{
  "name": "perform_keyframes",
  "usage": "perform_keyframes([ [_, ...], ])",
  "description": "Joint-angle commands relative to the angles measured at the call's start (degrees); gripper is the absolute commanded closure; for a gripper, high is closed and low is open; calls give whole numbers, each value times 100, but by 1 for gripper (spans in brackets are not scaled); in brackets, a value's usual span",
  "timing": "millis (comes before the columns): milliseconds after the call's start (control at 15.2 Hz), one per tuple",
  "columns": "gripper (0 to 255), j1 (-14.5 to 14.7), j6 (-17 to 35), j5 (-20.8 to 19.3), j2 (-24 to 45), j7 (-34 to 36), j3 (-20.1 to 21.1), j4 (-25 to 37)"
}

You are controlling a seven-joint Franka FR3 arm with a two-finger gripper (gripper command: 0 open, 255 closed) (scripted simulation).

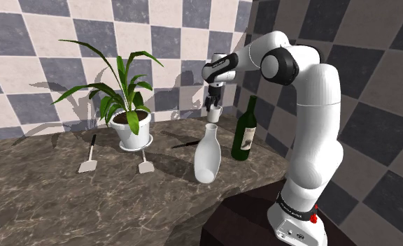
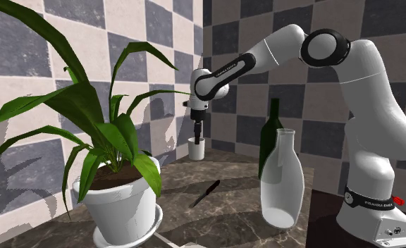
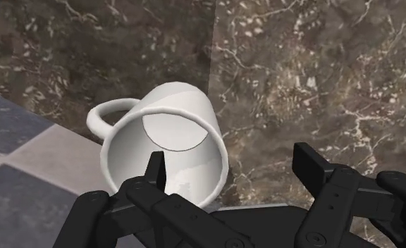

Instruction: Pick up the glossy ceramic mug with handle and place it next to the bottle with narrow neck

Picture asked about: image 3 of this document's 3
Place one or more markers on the white mug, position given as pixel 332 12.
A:
pixel 175 130

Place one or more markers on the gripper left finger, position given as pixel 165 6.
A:
pixel 175 213

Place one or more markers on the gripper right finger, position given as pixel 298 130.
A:
pixel 340 199

